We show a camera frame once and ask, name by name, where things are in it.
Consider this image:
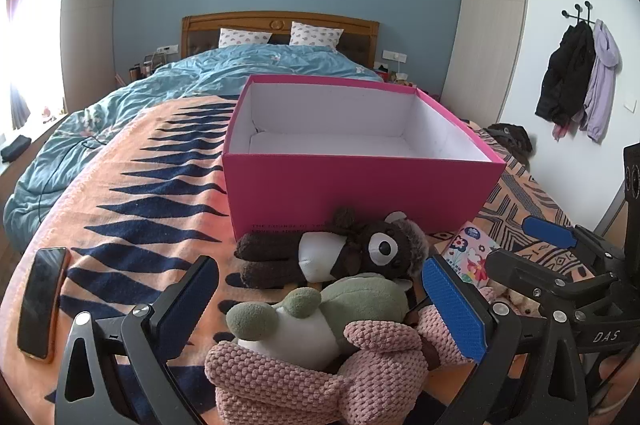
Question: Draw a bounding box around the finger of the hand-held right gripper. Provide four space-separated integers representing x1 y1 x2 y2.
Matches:
486 249 621 311
522 215 628 271

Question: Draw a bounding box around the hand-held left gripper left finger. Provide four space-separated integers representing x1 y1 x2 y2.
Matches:
54 255 221 425

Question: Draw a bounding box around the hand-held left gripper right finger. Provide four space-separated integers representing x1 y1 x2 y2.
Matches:
421 254 591 425

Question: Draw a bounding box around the green plush toy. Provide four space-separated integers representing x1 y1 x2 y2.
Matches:
226 273 416 373

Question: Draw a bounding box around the pink knitted plush toy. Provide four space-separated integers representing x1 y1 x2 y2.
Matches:
205 302 481 425

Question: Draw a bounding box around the brown plush toy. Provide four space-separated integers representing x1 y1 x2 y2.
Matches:
234 207 430 290

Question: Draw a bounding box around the pink cardboard box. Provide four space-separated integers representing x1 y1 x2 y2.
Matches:
221 74 507 242

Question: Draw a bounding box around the floral tissue packet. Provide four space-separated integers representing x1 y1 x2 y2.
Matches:
434 221 502 288

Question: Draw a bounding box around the dark clothes heap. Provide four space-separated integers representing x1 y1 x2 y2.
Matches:
482 122 535 166

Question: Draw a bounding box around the smartphone with orange case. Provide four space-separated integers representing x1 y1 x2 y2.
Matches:
16 246 71 362

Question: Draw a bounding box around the black jacket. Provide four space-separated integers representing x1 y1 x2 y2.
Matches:
535 22 597 126

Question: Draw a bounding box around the lilac hoodie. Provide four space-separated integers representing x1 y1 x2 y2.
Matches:
580 19 622 143

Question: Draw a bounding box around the beige wardrobe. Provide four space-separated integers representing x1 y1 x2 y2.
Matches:
440 0 531 126

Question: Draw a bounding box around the blue floral duvet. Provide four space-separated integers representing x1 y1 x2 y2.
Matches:
2 44 386 251

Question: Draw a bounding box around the nightstand clutter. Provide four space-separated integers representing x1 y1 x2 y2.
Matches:
375 61 416 84

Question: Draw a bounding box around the black pouch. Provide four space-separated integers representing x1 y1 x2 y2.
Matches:
0 134 33 163

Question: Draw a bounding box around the grey curtain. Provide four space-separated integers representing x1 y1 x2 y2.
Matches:
5 0 36 130

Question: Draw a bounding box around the white patterned pillow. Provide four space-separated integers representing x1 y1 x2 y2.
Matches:
218 28 273 50
289 22 346 50

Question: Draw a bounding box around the bright window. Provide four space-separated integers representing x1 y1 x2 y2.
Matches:
0 0 66 136

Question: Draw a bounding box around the wooden bed headboard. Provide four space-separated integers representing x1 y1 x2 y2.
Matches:
181 11 381 70

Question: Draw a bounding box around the thin black charging cable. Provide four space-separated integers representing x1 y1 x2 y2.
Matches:
75 125 108 150

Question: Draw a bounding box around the black wall coat rack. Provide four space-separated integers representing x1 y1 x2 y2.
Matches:
561 1 597 26

